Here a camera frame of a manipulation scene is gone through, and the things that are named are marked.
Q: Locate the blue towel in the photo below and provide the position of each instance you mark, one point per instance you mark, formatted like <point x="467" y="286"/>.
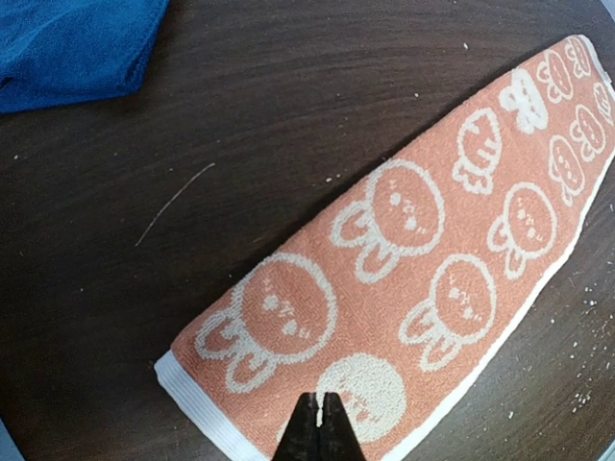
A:
<point x="58" y="53"/>

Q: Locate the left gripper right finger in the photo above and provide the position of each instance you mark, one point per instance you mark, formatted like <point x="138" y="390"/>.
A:
<point x="336" y="438"/>

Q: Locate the orange bunny pattern towel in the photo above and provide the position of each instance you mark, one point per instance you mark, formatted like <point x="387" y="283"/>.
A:
<point x="398" y="294"/>

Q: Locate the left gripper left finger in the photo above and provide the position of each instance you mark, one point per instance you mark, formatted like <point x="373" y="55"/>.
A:
<point x="300" y="438"/>

